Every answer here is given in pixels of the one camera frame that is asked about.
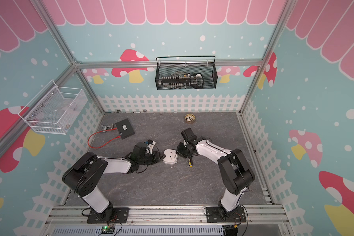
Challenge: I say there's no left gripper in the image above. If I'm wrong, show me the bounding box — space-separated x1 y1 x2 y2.
139 151 166 165

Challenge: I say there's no white square alarm clock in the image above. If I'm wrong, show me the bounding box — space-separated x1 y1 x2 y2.
163 149 178 165

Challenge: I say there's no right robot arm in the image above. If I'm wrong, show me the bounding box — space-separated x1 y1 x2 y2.
177 128 256 213

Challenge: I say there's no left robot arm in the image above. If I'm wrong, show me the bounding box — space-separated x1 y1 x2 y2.
62 140 165 215

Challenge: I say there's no black box device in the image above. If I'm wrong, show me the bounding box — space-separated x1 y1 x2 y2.
115 119 135 139

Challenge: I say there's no brown tape roll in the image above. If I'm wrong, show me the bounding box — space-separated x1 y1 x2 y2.
184 114 196 124

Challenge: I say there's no black socket bit set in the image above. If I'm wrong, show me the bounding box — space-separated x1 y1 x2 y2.
157 75 195 89

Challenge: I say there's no small green circuit board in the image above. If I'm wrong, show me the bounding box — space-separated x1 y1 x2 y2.
100 226 115 235

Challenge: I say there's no red cable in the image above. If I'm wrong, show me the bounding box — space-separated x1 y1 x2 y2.
88 127 120 149

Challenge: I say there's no metal clamp bracket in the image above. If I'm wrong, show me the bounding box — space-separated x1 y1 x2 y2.
101 124 114 131

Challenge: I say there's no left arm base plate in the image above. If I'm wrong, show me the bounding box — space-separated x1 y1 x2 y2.
87 207 130 224

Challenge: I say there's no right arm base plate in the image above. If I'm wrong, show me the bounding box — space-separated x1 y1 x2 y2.
204 206 247 223

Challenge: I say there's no black wire mesh basket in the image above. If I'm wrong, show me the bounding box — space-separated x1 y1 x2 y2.
155 56 218 90

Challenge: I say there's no white wire mesh basket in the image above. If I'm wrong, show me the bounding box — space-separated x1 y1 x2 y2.
18 81 88 135

